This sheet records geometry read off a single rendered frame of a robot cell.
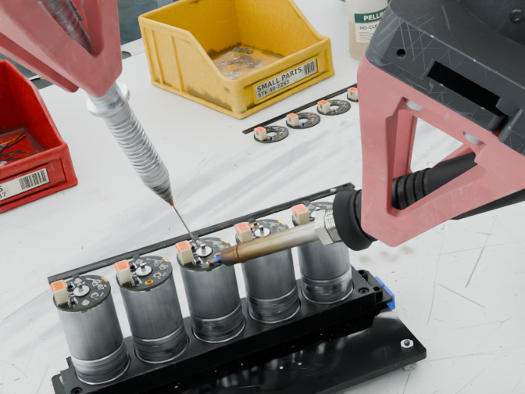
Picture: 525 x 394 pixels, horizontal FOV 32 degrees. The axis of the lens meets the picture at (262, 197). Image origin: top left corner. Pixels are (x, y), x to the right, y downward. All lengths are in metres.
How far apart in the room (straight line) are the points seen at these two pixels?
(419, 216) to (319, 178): 0.26
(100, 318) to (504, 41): 0.21
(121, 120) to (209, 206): 0.24
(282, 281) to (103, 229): 0.18
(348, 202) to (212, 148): 0.30
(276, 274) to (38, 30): 0.18
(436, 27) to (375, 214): 0.09
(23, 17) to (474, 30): 0.13
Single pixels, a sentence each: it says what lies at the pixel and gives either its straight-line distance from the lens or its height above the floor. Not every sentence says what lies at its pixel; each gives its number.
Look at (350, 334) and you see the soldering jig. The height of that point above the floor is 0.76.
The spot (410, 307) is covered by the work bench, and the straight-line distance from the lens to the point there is 0.46.
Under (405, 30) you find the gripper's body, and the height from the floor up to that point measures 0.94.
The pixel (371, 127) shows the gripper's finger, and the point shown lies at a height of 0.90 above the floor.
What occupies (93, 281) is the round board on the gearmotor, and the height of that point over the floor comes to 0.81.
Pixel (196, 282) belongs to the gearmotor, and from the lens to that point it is 0.40.
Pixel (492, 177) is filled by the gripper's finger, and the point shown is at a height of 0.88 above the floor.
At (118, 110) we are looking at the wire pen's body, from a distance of 0.33.
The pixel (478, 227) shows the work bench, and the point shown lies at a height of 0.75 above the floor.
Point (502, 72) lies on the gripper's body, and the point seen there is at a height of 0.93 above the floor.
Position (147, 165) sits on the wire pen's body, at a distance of 0.35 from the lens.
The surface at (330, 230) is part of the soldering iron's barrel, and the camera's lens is 0.35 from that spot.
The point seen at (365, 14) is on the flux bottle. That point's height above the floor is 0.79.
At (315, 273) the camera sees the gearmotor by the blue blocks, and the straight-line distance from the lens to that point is 0.42.
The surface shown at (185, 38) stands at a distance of 0.69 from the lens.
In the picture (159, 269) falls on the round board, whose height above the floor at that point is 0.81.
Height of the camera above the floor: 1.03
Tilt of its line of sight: 30 degrees down
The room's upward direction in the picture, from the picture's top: 9 degrees counter-clockwise
